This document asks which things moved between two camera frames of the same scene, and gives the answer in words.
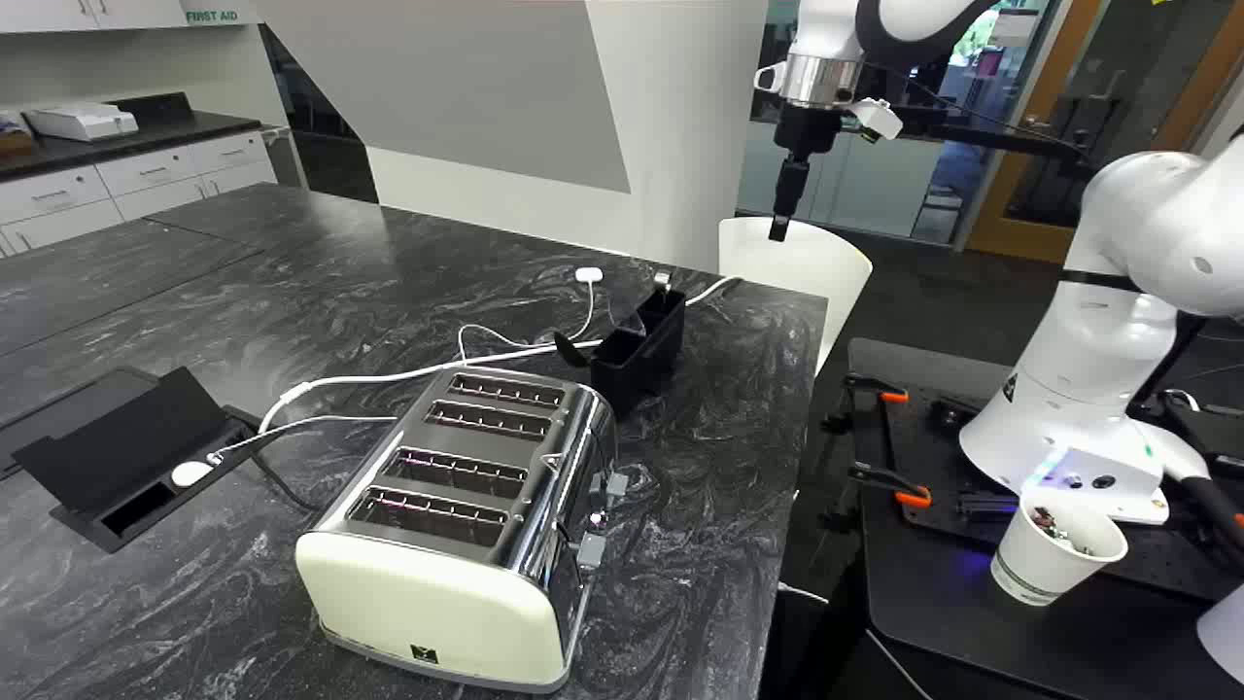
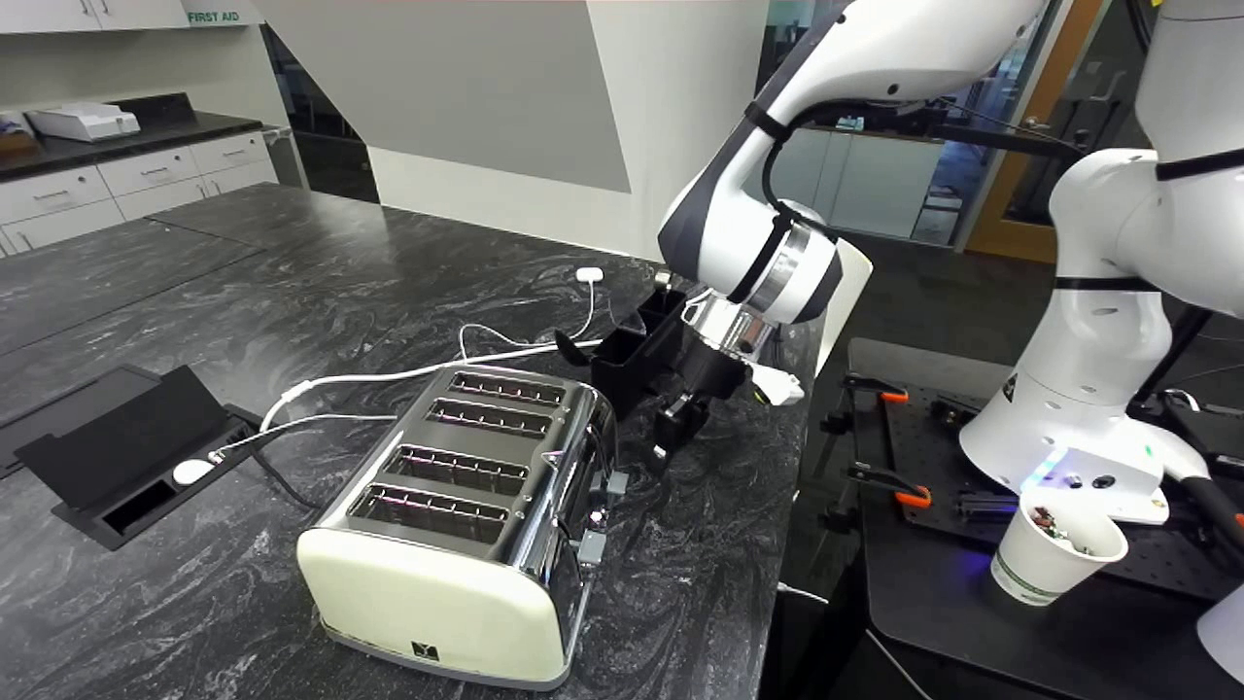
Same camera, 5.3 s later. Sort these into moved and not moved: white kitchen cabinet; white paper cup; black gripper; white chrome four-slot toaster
Moved: black gripper
Not moved: white kitchen cabinet; white paper cup; white chrome four-slot toaster
